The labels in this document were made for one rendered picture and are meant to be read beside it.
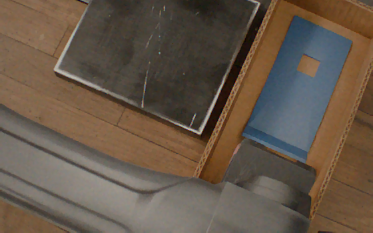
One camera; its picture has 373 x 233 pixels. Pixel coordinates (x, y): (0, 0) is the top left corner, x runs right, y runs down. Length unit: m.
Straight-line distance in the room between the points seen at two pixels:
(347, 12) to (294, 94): 0.11
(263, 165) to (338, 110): 0.23
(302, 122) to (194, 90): 0.12
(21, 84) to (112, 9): 0.13
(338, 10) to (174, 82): 0.19
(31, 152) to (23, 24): 0.45
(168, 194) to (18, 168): 0.08
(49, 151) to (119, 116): 0.39
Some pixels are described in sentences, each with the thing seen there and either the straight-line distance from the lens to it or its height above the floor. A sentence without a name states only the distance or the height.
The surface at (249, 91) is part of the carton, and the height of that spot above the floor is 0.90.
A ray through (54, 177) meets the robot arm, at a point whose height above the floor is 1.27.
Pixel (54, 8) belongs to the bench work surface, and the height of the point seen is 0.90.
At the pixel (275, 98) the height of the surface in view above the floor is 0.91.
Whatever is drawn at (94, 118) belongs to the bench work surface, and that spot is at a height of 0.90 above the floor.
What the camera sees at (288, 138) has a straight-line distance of 0.76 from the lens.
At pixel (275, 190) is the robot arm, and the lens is 0.42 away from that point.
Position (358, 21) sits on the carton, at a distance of 0.79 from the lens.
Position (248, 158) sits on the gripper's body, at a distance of 0.57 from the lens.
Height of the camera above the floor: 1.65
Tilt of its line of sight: 75 degrees down
